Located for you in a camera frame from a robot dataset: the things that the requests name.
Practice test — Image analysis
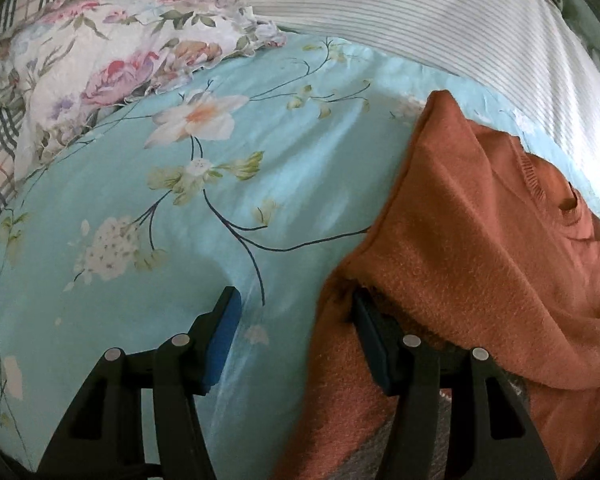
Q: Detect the green pillow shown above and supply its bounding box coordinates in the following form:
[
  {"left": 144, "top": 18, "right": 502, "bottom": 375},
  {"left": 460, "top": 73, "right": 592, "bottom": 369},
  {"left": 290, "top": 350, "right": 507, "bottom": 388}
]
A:
[{"left": 510, "top": 0, "right": 600, "bottom": 76}]

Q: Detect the white striped bolster pillow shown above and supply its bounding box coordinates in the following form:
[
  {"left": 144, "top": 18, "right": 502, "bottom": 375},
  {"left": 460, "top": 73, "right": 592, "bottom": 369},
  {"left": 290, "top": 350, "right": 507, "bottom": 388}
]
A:
[{"left": 205, "top": 0, "right": 600, "bottom": 236}]

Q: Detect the floral ruffled pillow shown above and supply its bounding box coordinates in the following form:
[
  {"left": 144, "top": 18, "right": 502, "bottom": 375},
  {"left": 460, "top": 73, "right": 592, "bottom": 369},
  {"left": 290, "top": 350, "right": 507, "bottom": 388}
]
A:
[{"left": 0, "top": 0, "right": 288, "bottom": 181}]

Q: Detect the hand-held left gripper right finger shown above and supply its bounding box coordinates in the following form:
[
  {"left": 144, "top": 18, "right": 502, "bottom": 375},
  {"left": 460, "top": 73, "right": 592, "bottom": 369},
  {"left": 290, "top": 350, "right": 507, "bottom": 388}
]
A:
[{"left": 351, "top": 292, "right": 558, "bottom": 480}]

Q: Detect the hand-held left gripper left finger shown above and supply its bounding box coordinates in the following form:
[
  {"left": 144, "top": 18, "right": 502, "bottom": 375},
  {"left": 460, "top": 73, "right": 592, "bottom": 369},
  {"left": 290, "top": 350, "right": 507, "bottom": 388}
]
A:
[{"left": 36, "top": 286, "right": 243, "bottom": 480}]

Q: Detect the orange knit sweater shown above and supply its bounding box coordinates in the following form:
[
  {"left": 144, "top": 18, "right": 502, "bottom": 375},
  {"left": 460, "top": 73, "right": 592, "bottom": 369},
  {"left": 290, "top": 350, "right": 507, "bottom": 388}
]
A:
[{"left": 272, "top": 89, "right": 600, "bottom": 480}]

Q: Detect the turquoise floral bed sheet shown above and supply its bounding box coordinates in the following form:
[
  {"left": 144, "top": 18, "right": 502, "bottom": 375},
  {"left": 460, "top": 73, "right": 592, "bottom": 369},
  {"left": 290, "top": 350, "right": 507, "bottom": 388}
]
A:
[{"left": 0, "top": 35, "right": 600, "bottom": 473}]

